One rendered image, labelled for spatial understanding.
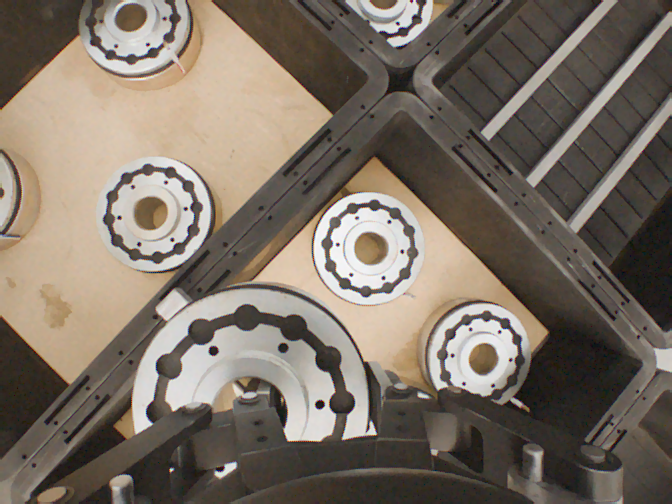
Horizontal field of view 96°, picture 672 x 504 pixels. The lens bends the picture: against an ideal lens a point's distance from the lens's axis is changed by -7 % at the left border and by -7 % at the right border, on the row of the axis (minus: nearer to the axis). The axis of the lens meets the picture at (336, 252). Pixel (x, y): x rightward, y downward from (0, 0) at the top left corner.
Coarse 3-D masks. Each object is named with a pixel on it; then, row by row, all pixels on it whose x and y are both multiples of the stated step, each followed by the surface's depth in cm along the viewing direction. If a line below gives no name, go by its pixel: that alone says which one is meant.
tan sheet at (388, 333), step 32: (352, 192) 32; (384, 192) 33; (288, 256) 32; (448, 256) 33; (320, 288) 32; (416, 288) 33; (448, 288) 33; (480, 288) 33; (352, 320) 32; (384, 320) 32; (416, 320) 33; (384, 352) 32; (416, 352) 32; (128, 416) 30
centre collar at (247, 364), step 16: (240, 352) 14; (256, 352) 14; (224, 368) 13; (240, 368) 13; (256, 368) 13; (272, 368) 13; (288, 368) 13; (208, 384) 13; (224, 384) 13; (272, 384) 13; (288, 384) 13; (304, 384) 14; (192, 400) 13; (208, 400) 13; (288, 400) 13; (304, 400) 13; (288, 416) 13; (304, 416) 13; (288, 432) 13
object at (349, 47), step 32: (288, 0) 22; (320, 32) 23; (352, 64) 23; (320, 128) 22; (288, 160) 22; (256, 192) 22; (224, 224) 22; (192, 256) 21; (192, 288) 21; (160, 320) 21; (128, 352) 21; (96, 384) 21; (64, 416) 20; (32, 448) 20; (0, 480) 20
